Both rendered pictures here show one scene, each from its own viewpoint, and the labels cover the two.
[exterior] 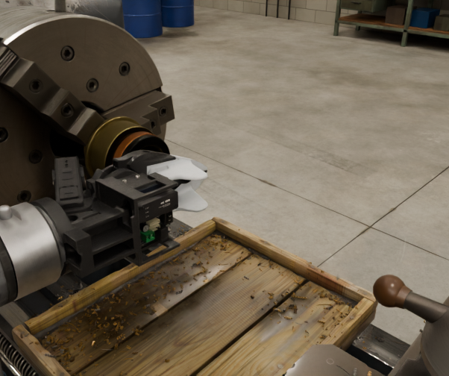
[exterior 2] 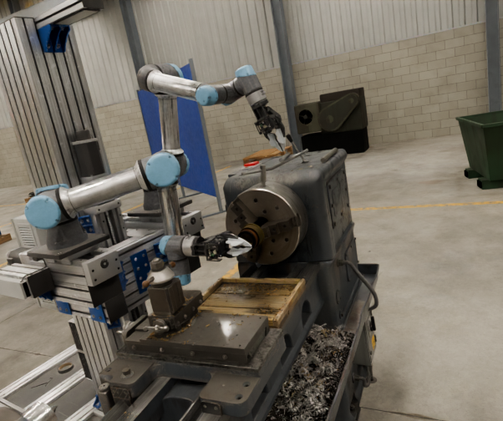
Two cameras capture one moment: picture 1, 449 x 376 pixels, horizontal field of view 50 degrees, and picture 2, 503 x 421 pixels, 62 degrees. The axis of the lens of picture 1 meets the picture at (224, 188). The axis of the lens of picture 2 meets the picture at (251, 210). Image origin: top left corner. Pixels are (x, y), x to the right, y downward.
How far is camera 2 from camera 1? 133 cm
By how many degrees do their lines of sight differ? 69
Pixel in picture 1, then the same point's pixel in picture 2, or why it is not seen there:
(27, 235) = (186, 241)
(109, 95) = (271, 216)
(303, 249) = not seen: outside the picture
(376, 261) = not seen: outside the picture
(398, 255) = not seen: outside the picture
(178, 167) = (236, 241)
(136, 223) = (205, 248)
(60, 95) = (241, 213)
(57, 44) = (251, 197)
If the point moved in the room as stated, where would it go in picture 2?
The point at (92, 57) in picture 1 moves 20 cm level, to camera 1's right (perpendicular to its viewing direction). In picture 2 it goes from (264, 202) to (285, 211)
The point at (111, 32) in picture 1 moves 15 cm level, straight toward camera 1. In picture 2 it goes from (271, 195) to (237, 205)
